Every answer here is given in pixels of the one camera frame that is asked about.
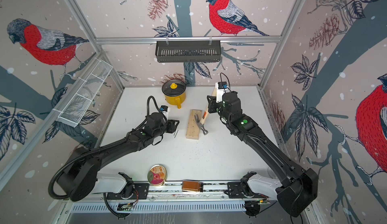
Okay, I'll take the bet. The wooden block with nails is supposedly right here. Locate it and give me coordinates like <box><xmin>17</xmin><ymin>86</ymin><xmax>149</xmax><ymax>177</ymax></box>
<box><xmin>185</xmin><ymin>109</ymin><xmax>202</xmax><ymax>140</ymax></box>

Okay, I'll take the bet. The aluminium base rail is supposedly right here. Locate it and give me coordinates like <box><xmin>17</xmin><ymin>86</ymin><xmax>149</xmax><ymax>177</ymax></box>
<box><xmin>63</xmin><ymin>180</ymin><xmax>313</xmax><ymax>202</ymax></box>

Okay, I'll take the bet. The round decorated tin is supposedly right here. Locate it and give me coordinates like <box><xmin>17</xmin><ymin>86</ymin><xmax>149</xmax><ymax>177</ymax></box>
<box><xmin>147</xmin><ymin>165</ymin><xmax>167</xmax><ymax>186</ymax></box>

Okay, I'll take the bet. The small brown box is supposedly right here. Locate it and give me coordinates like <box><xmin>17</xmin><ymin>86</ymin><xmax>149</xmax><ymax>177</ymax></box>
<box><xmin>181</xmin><ymin>180</ymin><xmax>203</xmax><ymax>192</ymax></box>

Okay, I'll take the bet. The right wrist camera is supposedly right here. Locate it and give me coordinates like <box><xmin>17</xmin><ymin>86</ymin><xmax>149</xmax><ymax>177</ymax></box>
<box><xmin>215</xmin><ymin>82</ymin><xmax>230</xmax><ymax>103</ymax></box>

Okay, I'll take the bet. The white wire mesh shelf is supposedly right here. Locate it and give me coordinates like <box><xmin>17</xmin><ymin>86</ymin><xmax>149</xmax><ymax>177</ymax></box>
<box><xmin>56</xmin><ymin>59</ymin><xmax>113</xmax><ymax>127</ymax></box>

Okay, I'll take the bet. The yellow pot with glass lid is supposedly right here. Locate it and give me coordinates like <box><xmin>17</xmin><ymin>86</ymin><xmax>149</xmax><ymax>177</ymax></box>
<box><xmin>162</xmin><ymin>80</ymin><xmax>186</xmax><ymax>109</ymax></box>

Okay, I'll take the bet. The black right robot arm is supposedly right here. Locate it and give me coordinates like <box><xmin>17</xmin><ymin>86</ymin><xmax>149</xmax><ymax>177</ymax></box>
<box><xmin>204</xmin><ymin>80</ymin><xmax>318</xmax><ymax>218</ymax></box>

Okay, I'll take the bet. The black hanging wall basket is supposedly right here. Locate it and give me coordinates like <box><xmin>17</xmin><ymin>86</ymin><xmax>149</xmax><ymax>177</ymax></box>
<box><xmin>155</xmin><ymin>40</ymin><xmax>221</xmax><ymax>63</ymax></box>

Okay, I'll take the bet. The wooden handled claw hammer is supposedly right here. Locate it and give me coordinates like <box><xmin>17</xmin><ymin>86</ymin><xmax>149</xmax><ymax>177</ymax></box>
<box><xmin>195</xmin><ymin>103</ymin><xmax>209</xmax><ymax>135</ymax></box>

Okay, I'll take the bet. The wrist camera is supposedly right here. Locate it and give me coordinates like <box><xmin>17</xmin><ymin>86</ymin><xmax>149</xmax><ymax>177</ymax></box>
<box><xmin>215</xmin><ymin>82</ymin><xmax>230</xmax><ymax>103</ymax></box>
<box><xmin>160</xmin><ymin>105</ymin><xmax>170</xmax><ymax>119</ymax></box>

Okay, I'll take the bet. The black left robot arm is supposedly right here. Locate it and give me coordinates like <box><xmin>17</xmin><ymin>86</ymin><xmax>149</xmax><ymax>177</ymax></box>
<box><xmin>48</xmin><ymin>108</ymin><xmax>179</xmax><ymax>202</ymax></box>

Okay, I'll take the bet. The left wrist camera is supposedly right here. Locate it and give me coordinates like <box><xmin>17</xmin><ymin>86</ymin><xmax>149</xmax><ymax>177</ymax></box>
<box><xmin>160</xmin><ymin>105</ymin><xmax>170</xmax><ymax>119</ymax></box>

